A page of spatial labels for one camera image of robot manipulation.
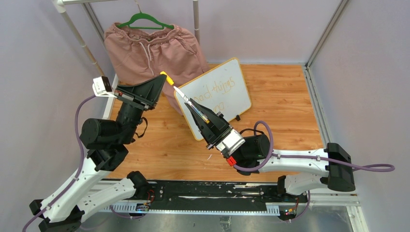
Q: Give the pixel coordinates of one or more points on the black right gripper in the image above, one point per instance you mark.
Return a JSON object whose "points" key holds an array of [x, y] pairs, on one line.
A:
{"points": [[212, 132]]}

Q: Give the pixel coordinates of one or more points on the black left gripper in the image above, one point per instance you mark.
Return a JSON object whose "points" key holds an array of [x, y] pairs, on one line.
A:
{"points": [[149, 91]]}

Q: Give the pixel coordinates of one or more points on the yellow marker cap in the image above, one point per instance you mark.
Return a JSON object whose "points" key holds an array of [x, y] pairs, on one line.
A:
{"points": [[168, 78]]}

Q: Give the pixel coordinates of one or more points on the white whiteboard marker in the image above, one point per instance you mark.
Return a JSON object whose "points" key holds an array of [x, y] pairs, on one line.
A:
{"points": [[191, 105]]}

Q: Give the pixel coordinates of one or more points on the yellow-framed whiteboard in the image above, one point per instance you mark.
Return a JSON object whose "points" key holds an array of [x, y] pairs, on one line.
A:
{"points": [[222, 89]]}

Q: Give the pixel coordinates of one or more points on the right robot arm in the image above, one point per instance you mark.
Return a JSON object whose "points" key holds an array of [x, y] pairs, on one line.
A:
{"points": [[326, 168]]}

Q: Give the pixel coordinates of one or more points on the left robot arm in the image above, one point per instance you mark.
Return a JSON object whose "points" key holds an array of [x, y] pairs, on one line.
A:
{"points": [[102, 149]]}

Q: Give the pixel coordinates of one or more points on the pink shorts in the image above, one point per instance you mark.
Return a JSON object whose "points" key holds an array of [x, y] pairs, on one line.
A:
{"points": [[138, 56]]}

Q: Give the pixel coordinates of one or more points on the green clothes hanger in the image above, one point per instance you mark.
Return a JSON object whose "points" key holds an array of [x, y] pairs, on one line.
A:
{"points": [[141, 16]]}

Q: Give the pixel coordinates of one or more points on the white clothes rack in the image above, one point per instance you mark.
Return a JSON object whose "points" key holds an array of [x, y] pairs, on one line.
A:
{"points": [[60, 6]]}

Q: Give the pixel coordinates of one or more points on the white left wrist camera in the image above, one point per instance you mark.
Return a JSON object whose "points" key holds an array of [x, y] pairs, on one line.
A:
{"points": [[101, 87]]}

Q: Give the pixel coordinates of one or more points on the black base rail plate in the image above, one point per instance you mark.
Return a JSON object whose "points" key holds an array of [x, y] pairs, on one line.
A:
{"points": [[215, 198]]}

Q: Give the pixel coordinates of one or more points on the aluminium frame post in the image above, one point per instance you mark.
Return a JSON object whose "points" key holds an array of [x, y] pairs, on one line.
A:
{"points": [[309, 76]]}

